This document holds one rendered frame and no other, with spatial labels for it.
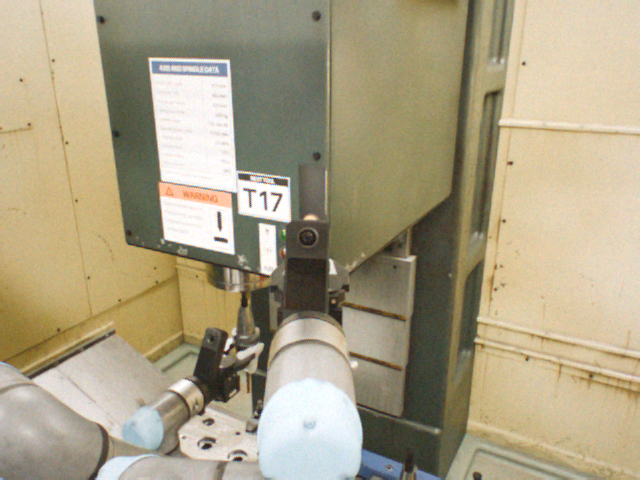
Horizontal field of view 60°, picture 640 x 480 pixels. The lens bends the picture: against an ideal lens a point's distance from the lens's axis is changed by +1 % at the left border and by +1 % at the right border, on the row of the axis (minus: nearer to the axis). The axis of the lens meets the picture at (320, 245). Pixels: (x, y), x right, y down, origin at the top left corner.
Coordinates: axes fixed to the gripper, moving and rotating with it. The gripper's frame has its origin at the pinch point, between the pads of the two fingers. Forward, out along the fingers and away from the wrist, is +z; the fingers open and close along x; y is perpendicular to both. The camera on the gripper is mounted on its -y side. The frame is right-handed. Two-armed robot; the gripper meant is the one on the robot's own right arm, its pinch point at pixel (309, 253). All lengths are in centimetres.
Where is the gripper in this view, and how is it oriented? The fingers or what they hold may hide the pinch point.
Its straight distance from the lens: 71.2
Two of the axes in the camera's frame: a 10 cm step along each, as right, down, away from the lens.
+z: -0.2, -3.5, 9.4
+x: 10.0, -0.1, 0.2
